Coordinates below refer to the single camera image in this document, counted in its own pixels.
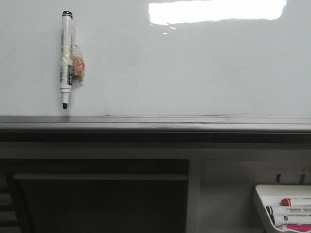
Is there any left black tray hook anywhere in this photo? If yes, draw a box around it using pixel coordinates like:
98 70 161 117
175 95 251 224
275 174 281 185

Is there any right black tray hook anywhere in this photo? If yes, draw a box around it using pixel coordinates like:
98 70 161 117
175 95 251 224
299 174 306 185

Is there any black tray hook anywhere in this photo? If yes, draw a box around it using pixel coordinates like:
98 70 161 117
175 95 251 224
275 174 281 185
299 174 306 185

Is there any pink marker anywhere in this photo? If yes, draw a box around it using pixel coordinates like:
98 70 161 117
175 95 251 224
279 224 311 232

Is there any red capped marker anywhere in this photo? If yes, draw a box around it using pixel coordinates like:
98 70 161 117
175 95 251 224
281 198 311 206

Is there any grey whiteboard ledge rail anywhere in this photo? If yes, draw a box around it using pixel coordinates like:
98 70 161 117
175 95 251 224
0 116 311 143

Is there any white marker tray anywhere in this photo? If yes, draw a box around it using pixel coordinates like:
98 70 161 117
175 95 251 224
254 185 311 233

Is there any lower black capped marker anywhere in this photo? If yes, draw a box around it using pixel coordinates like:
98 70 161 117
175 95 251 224
270 215 311 227

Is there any white black whiteboard marker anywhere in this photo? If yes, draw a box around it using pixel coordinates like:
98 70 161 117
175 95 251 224
60 11 85 109

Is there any upper black capped marker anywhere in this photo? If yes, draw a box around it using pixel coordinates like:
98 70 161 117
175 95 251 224
266 206 311 215

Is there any black capped marker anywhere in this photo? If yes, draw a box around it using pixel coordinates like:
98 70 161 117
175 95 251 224
270 215 311 227
266 206 311 215

